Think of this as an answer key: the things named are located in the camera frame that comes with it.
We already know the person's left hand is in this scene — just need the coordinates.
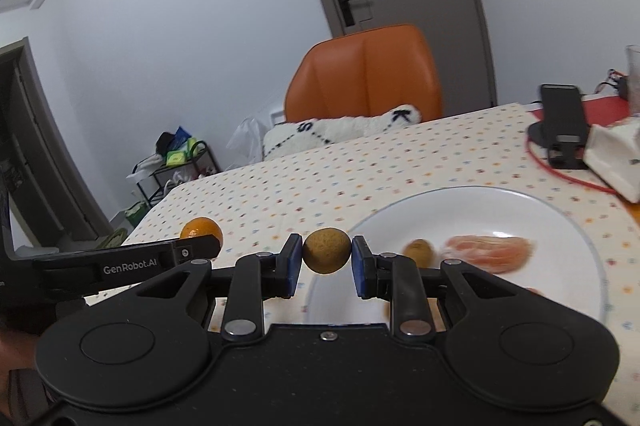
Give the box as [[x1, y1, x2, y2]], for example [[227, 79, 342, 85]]
[[0, 328, 38, 390]]

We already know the floral tablecloth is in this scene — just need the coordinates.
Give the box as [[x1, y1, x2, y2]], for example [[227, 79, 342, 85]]
[[130, 104, 639, 425]]

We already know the green paper bag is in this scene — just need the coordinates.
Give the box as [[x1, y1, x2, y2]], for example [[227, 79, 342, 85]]
[[124, 201, 150, 227]]

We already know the white fluffy cushion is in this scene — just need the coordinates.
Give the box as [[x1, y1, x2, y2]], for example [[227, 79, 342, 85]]
[[262, 105, 422, 160]]

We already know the red cable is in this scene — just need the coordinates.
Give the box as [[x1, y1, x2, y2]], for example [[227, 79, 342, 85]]
[[524, 125, 626, 196]]

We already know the brown kiwi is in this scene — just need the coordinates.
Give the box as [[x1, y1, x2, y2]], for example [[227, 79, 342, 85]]
[[402, 238, 436, 269], [303, 227, 352, 274]]

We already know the pomelo segment in plate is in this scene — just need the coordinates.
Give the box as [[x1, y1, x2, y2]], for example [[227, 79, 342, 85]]
[[442, 235, 535, 274]]

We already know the white plate blue rim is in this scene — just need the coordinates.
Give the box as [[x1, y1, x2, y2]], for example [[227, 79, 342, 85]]
[[304, 184, 609, 326]]

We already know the dark doorway frame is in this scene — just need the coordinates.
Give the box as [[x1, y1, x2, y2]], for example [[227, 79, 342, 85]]
[[1, 38, 113, 251]]

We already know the black shelf rack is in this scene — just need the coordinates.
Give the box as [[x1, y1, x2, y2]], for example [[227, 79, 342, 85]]
[[126, 138, 221, 207]]

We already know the large orange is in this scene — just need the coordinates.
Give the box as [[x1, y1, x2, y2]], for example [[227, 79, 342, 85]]
[[180, 217, 224, 243]]

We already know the tall clear glass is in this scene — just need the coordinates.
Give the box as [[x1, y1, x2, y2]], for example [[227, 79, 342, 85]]
[[626, 44, 640, 117]]

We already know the white tissue box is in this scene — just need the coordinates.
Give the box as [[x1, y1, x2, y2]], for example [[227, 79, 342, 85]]
[[584, 116, 640, 204]]

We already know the black phone stand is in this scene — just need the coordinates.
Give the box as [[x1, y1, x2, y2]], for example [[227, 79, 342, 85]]
[[527, 83, 590, 170]]

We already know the black door handle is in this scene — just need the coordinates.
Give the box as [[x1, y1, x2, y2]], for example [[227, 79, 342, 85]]
[[337, 0, 359, 27]]

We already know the translucent plastic bag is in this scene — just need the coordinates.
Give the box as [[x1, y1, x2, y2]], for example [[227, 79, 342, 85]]
[[227, 117, 268, 170]]

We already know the orange leather chair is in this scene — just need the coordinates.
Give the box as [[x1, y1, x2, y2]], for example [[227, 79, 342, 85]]
[[283, 24, 444, 123]]

